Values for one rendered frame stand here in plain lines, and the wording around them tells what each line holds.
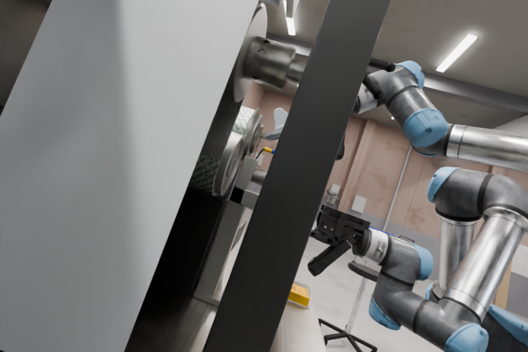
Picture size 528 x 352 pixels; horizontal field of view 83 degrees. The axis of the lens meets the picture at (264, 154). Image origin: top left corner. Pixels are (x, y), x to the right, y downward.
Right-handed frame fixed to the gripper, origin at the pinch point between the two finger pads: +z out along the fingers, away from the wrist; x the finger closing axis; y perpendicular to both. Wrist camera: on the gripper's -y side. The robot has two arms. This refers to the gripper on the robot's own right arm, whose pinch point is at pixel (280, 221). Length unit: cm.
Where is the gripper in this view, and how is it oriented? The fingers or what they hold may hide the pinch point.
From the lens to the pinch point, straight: 74.0
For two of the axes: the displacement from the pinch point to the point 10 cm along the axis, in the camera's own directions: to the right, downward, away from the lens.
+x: -0.5, -1.0, -9.9
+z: -9.4, -3.3, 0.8
